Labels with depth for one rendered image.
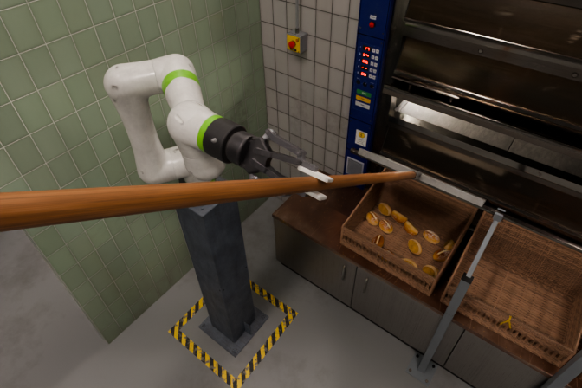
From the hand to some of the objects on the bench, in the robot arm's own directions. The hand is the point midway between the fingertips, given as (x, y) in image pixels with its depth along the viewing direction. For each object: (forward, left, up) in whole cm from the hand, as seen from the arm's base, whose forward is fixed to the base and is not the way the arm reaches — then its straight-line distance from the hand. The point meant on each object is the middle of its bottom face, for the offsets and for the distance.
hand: (313, 182), depth 79 cm
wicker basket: (+54, +102, -130) cm, 174 cm away
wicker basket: (-5, +102, -130) cm, 165 cm away
